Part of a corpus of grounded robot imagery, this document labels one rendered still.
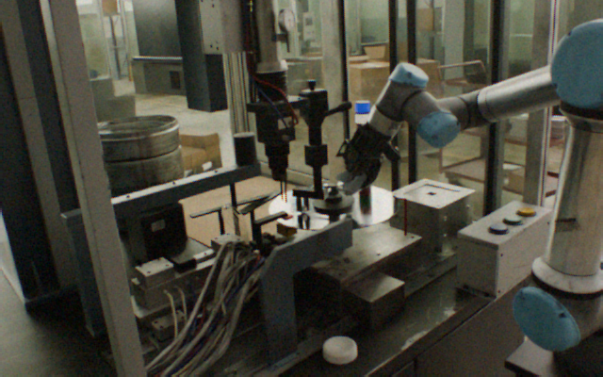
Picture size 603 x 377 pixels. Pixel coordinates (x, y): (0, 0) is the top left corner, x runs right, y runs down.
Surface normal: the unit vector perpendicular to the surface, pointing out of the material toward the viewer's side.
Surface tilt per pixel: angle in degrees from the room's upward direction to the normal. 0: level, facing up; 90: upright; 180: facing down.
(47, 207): 90
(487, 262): 90
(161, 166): 90
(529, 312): 98
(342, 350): 0
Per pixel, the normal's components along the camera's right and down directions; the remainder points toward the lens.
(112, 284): 0.65, 0.19
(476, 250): -0.76, 0.25
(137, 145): 0.33, 0.27
